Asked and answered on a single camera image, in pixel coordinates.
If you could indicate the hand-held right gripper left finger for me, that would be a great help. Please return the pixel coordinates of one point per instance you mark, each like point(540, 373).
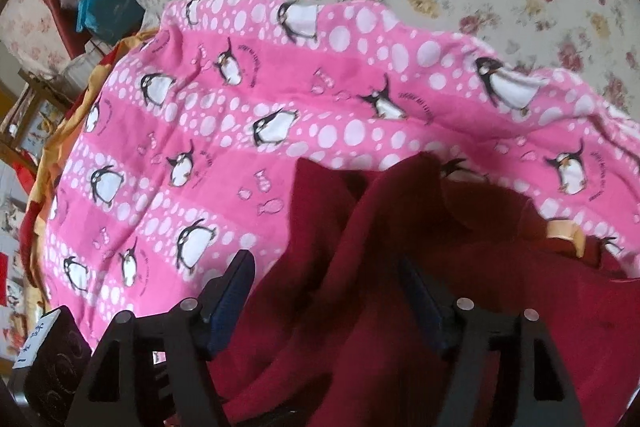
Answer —
point(232, 293)

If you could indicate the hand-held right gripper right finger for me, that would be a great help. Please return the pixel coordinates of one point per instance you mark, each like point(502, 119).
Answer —
point(421, 303)

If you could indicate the dark red garment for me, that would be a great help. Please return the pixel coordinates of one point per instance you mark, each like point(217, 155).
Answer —
point(350, 307)

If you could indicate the pink penguin print blanket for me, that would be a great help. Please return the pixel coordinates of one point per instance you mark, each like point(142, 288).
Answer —
point(200, 132)

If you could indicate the yellow orange cloth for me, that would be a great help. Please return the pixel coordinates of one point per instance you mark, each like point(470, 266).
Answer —
point(75, 117)

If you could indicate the wooden stool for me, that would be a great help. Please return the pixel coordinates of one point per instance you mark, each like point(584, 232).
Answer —
point(30, 93)

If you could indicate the red frame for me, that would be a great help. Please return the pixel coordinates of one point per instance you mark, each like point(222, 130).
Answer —
point(65, 27)

